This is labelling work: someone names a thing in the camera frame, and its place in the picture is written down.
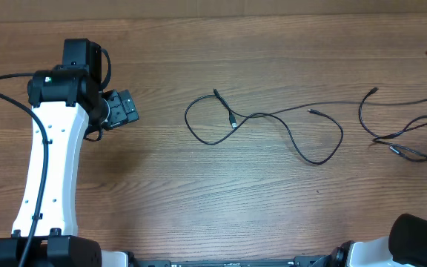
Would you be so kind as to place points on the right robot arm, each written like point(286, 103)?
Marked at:
point(406, 245)

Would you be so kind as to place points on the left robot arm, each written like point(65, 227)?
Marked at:
point(67, 104)

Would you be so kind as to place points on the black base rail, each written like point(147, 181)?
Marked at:
point(232, 262)

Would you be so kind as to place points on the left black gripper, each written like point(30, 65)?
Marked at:
point(120, 107)

